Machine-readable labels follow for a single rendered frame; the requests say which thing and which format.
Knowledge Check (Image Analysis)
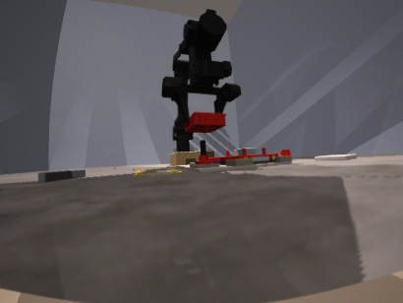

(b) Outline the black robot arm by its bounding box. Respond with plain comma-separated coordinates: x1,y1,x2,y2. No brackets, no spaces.
172,9,232,152

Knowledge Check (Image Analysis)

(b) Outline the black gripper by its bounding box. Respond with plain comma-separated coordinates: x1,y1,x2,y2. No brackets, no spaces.
162,57,241,125

